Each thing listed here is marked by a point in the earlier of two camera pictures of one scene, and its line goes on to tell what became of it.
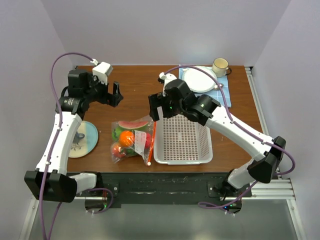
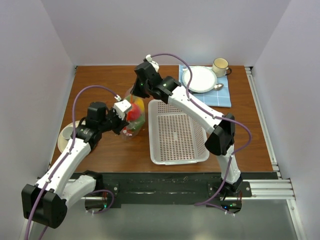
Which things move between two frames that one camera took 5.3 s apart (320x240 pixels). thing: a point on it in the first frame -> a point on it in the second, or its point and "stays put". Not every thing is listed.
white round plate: x=197 y=80 stays put
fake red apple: x=148 y=140 -> x=133 y=113
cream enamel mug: x=220 y=67 stays put
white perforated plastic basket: x=179 y=140 stays put
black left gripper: x=111 y=99 -> x=121 y=124
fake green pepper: x=131 y=151 -> x=139 y=123
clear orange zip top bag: x=132 y=137 -> x=136 y=115
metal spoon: x=216 y=87 stays put
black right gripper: x=156 y=100 -> x=135 y=90
